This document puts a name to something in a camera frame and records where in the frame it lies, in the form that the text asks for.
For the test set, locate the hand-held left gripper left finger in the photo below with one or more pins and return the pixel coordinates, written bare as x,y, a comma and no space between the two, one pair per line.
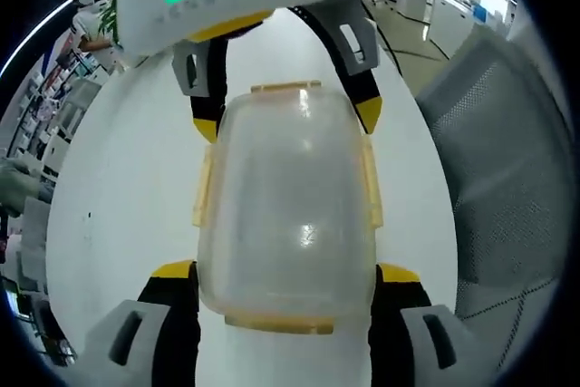
154,328

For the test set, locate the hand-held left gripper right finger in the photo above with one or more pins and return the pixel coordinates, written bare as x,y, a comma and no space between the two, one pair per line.
408,328

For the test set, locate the clear lid with yellow buckles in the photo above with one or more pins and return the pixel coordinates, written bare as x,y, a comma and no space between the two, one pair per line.
281,323

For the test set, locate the white low cabinets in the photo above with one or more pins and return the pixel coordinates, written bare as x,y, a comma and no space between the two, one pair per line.
448,6

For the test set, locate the green potted plant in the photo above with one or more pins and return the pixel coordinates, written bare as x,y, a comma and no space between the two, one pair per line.
109,20

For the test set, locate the ceiling light strip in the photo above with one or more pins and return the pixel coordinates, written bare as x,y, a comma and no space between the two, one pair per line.
41,29

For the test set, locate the white mesh office chair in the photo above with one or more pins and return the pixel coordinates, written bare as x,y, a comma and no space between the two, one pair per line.
503,169

